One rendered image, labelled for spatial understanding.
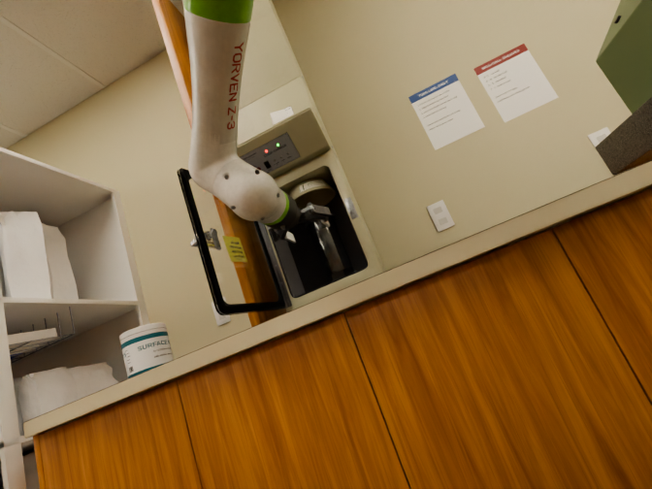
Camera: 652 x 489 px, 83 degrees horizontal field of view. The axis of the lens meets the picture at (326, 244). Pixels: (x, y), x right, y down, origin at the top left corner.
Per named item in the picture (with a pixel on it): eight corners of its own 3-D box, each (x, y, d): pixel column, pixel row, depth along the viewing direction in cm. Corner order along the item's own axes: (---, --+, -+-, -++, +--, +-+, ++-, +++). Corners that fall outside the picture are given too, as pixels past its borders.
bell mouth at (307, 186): (298, 217, 138) (293, 205, 139) (341, 198, 134) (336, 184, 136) (279, 205, 121) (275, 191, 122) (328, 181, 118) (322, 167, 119)
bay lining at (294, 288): (315, 300, 137) (285, 215, 146) (380, 273, 132) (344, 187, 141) (291, 298, 113) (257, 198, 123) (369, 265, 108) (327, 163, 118)
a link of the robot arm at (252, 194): (244, 224, 72) (276, 178, 72) (202, 192, 77) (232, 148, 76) (275, 238, 85) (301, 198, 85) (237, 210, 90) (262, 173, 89)
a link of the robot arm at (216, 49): (214, 24, 58) (265, 23, 66) (169, 2, 62) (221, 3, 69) (211, 208, 81) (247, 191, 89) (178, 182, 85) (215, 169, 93)
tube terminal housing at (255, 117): (315, 322, 136) (253, 148, 156) (397, 289, 129) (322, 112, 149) (290, 325, 112) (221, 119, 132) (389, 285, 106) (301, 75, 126)
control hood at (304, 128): (245, 191, 124) (237, 167, 127) (332, 148, 118) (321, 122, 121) (227, 180, 113) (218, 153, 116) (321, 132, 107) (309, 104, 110)
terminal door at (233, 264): (286, 308, 111) (247, 193, 122) (219, 314, 84) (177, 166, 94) (284, 309, 112) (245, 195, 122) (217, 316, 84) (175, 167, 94)
